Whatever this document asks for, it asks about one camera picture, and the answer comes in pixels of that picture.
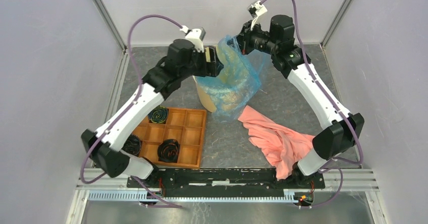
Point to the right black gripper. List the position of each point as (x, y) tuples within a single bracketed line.
[(244, 38)]

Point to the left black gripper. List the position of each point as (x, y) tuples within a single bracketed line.
[(212, 68)]

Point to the yellow plastic trash bin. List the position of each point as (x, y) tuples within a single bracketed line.
[(207, 95)]

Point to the blue plastic trash bag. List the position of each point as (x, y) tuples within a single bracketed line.
[(256, 63)]

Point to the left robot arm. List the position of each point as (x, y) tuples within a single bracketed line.
[(104, 145)]

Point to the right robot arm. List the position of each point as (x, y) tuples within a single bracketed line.
[(340, 128)]

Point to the wooden compartment tray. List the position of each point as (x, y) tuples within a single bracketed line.
[(185, 125)]

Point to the dark coiled roll with yellow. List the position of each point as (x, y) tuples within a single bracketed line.
[(158, 115)]

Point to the black coiled roll bottom centre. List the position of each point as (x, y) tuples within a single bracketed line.
[(169, 151)]

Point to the black coiled roll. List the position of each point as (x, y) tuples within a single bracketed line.
[(169, 151), (132, 145)]

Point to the pink cloth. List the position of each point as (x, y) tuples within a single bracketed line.
[(281, 146)]

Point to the black coiled roll bottom left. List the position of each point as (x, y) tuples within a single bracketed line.
[(132, 145)]

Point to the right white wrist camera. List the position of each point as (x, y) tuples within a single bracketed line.
[(256, 10)]

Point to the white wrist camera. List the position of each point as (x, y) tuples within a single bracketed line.
[(256, 10), (196, 36)]

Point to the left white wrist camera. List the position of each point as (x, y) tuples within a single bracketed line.
[(196, 36)]

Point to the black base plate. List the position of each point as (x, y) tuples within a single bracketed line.
[(223, 182)]

